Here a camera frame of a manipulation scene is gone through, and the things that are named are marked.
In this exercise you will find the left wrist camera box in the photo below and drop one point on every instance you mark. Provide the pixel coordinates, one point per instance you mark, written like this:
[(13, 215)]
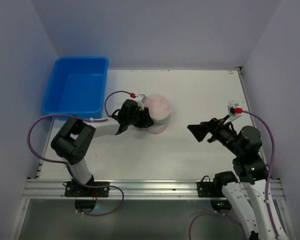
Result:
[(140, 99)]

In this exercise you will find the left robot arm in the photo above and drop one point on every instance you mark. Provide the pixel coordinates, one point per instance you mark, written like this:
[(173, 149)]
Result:
[(73, 140)]

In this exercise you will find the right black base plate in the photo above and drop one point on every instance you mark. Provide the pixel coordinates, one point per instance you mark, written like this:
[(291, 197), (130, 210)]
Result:
[(206, 189)]

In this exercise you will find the blue plastic bin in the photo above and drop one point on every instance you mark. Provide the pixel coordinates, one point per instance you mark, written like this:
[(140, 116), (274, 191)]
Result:
[(77, 87)]

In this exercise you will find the white mesh laundry bag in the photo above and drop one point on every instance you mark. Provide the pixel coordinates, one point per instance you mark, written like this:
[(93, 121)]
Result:
[(160, 111)]

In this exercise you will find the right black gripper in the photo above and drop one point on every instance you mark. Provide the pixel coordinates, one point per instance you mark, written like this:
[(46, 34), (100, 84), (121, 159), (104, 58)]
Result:
[(211, 129)]

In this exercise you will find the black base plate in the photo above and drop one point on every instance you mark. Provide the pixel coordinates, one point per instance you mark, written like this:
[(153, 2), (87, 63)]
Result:
[(73, 189), (206, 189)]

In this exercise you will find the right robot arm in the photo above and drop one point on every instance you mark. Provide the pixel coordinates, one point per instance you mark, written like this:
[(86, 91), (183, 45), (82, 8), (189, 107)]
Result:
[(247, 187)]

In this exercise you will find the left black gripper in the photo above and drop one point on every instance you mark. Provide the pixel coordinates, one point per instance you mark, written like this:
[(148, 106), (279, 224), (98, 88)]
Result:
[(142, 118)]

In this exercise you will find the aluminium mounting rail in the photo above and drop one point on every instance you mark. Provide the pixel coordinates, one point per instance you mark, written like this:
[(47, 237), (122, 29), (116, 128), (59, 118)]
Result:
[(54, 189)]

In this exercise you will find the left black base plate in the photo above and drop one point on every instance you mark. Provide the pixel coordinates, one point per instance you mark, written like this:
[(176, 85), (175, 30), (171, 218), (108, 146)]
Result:
[(73, 189)]

